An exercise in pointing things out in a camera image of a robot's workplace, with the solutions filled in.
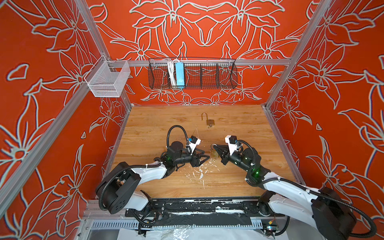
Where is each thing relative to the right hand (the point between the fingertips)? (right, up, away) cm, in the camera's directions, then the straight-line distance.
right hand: (212, 146), depth 75 cm
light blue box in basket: (-18, +42, +15) cm, 48 cm away
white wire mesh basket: (-65, +40, +18) cm, 78 cm away
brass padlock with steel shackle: (+3, +12, +34) cm, 36 cm away
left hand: (-3, -5, +2) cm, 6 cm away
